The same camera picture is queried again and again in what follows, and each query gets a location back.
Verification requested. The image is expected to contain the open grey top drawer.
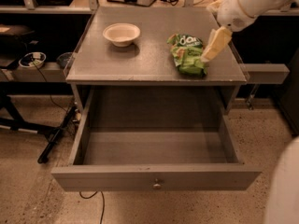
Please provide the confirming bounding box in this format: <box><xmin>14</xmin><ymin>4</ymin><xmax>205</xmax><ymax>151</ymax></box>
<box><xmin>52</xmin><ymin>87</ymin><xmax>261</xmax><ymax>191</ymax></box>

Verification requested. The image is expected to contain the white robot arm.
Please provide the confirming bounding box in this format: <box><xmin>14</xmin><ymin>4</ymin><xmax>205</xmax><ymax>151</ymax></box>
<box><xmin>200</xmin><ymin>0</ymin><xmax>299</xmax><ymax>63</ymax></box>

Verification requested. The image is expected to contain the brass drawer knob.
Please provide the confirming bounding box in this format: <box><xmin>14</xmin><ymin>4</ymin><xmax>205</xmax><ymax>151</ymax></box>
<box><xmin>152</xmin><ymin>178</ymin><xmax>162</xmax><ymax>190</ymax></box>

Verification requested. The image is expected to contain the black stand leg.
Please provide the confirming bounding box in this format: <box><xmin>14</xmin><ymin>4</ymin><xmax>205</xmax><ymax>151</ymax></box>
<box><xmin>37</xmin><ymin>105</ymin><xmax>76</xmax><ymax>164</ymax></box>

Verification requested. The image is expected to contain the black floor cable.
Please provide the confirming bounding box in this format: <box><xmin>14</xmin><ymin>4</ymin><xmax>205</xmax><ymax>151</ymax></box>
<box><xmin>31</xmin><ymin>58</ymin><xmax>107</xmax><ymax>224</ymax></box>

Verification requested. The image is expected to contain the white bowl with cable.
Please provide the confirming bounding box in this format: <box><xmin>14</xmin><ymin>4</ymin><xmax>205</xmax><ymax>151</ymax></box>
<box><xmin>19</xmin><ymin>51</ymin><xmax>47</xmax><ymax>68</ymax></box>

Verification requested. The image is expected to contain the green rice chip bag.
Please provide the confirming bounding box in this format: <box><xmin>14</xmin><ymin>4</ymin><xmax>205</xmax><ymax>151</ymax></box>
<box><xmin>167</xmin><ymin>34</ymin><xmax>207</xmax><ymax>77</ymax></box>

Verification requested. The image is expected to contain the white paper bowl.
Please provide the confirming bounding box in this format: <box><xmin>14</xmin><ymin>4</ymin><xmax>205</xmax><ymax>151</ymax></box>
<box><xmin>103</xmin><ymin>23</ymin><xmax>141</xmax><ymax>48</ymax></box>

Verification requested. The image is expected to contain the dark small bowl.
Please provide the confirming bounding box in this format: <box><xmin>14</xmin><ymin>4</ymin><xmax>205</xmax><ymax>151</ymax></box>
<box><xmin>56</xmin><ymin>52</ymin><xmax>73</xmax><ymax>68</ymax></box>

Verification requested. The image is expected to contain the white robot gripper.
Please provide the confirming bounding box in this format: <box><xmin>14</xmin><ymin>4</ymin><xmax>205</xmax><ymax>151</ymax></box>
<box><xmin>200</xmin><ymin>0</ymin><xmax>256</xmax><ymax>63</ymax></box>

